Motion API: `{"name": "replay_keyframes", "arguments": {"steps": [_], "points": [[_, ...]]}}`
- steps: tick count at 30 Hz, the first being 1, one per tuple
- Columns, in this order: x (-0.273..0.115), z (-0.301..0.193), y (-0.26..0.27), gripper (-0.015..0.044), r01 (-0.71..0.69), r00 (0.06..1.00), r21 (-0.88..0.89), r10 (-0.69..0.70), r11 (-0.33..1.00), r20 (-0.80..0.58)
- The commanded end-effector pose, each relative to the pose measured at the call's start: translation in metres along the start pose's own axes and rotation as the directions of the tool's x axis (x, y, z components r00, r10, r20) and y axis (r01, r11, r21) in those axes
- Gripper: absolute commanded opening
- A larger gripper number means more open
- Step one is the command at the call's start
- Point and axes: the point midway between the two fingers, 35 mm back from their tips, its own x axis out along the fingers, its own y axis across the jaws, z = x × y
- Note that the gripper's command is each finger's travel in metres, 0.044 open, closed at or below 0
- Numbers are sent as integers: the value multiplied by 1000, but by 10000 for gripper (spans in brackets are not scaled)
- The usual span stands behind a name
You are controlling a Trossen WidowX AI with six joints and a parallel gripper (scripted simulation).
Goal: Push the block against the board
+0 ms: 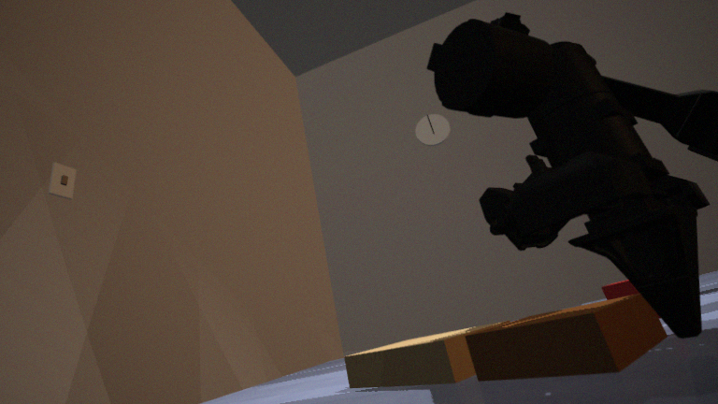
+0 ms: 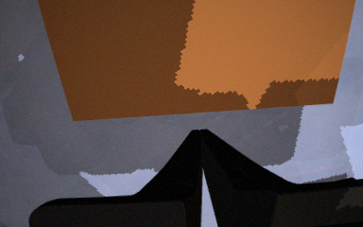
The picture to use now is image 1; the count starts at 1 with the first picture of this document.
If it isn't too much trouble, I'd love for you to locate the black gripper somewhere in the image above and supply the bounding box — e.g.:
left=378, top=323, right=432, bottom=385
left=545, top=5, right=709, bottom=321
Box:
left=507, top=93, right=710, bottom=338

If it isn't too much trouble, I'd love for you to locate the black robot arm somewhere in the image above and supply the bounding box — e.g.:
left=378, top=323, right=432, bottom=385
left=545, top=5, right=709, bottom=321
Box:
left=427, top=12, right=718, bottom=251

